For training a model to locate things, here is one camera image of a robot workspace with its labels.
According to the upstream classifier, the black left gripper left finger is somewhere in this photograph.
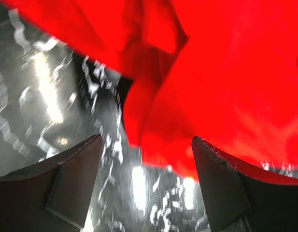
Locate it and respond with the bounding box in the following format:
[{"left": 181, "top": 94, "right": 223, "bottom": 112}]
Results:
[{"left": 0, "top": 135, "right": 102, "bottom": 232}]

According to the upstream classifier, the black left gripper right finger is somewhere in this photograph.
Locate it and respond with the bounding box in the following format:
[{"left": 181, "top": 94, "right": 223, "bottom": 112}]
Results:
[{"left": 192, "top": 137, "right": 298, "bottom": 232}]

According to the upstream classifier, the red t-shirt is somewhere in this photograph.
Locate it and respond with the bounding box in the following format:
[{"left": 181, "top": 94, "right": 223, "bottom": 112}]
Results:
[{"left": 3, "top": 0, "right": 298, "bottom": 177}]

